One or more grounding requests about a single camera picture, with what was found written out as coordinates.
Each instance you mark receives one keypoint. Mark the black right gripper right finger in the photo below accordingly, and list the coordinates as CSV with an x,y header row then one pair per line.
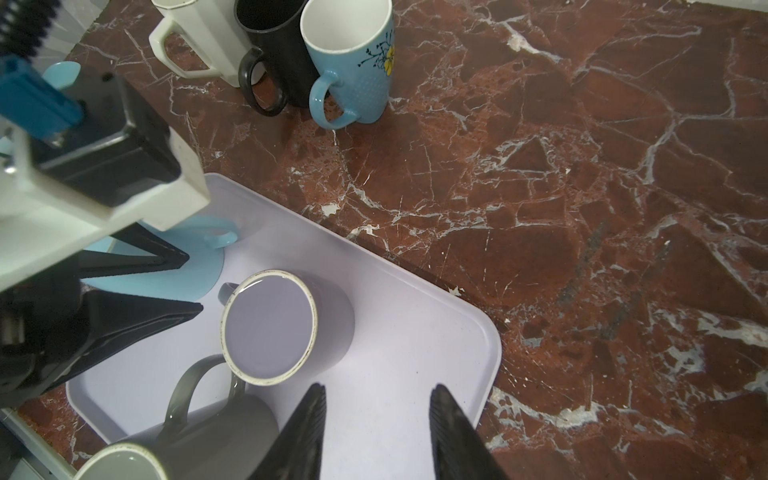
x,y
457,450

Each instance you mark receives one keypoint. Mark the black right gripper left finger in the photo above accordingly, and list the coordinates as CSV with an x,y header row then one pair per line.
x,y
297,451

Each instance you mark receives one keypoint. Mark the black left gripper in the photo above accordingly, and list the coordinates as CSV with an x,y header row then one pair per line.
x,y
48,337

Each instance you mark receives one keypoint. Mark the lavender mug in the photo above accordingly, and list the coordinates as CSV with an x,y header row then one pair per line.
x,y
279,326

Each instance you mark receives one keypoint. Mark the white faceted mug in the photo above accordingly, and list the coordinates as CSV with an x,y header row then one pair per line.
x,y
210,28

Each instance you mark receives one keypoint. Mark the black mug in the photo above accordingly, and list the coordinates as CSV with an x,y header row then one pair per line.
x,y
273,28

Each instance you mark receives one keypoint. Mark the blue polka dot mug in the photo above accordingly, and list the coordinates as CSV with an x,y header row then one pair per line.
x,y
352,45

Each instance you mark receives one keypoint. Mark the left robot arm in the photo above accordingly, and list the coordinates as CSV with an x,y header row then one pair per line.
x,y
24,27

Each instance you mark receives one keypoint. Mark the grey mug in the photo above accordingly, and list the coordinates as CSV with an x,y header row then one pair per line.
x,y
224,440

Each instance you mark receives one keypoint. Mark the light blue mug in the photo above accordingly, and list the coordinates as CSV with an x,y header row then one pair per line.
x,y
182,263

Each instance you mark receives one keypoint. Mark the lavender plastic tray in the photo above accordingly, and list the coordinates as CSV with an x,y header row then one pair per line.
x,y
410,336

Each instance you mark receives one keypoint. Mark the light blue silicone spatula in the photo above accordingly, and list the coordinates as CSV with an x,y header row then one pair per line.
x,y
62,75

